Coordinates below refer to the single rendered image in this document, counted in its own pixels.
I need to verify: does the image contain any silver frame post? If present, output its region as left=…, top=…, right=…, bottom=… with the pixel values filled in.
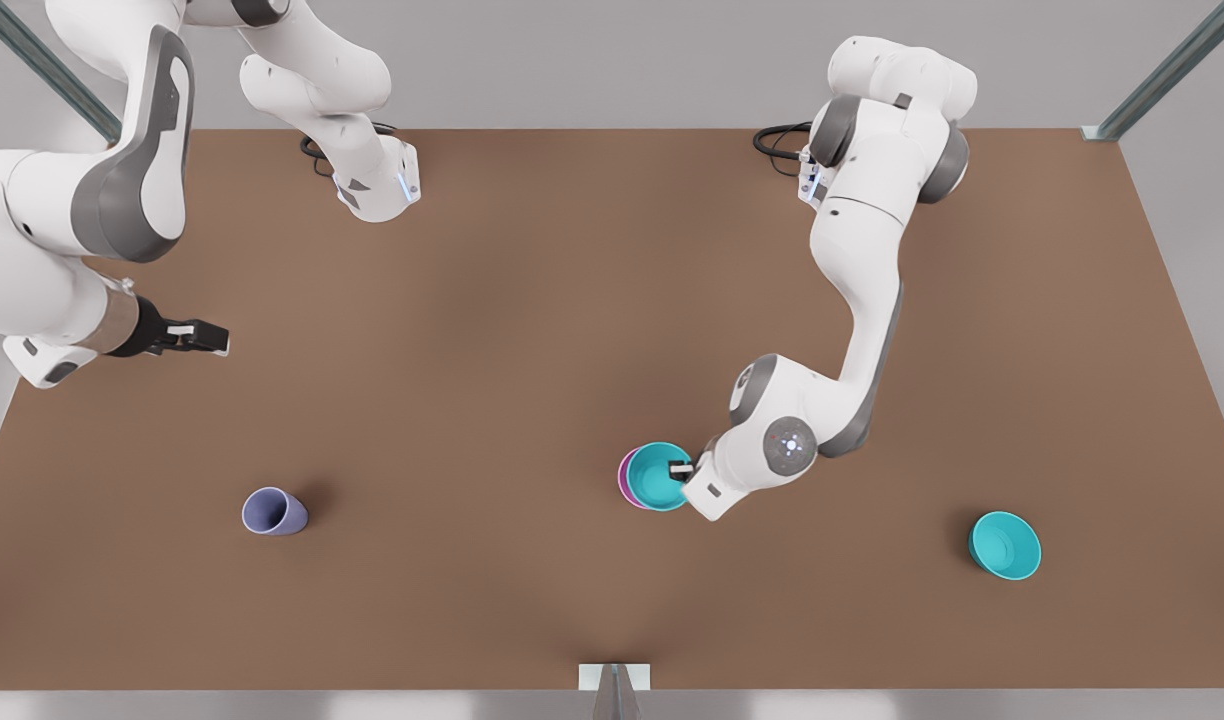
left=0, top=0, right=125, bottom=143
left=578, top=662, right=652, bottom=720
left=1080, top=0, right=1224, bottom=143

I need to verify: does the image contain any teal blue bowl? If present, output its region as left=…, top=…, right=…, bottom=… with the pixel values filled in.
left=627, top=442, right=695, bottom=512
left=969, top=511, right=1043, bottom=582

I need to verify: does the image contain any lavender purple cup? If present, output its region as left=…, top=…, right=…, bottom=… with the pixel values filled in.
left=241, top=486, right=310, bottom=537

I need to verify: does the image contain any pink bowl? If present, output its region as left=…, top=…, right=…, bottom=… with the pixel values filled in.
left=617, top=447, right=649, bottom=509

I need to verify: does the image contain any black cable loop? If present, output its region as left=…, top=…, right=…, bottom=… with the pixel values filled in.
left=299, top=121, right=401, bottom=182
left=752, top=121, right=815, bottom=166

